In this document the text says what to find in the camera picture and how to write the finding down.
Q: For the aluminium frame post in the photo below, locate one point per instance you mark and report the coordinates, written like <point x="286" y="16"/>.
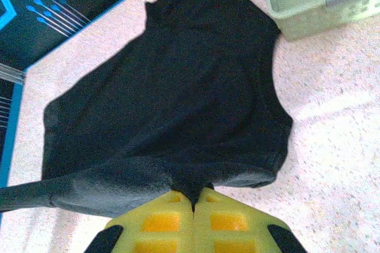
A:
<point x="12" y="73"/>

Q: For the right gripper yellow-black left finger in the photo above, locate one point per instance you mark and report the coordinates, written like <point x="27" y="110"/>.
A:
<point x="160" y="223"/>

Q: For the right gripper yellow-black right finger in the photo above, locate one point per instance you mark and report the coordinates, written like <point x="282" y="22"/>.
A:
<point x="228" y="223"/>

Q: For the black t-shirt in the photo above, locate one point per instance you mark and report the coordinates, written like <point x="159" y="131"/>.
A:
<point x="178" y="86"/>

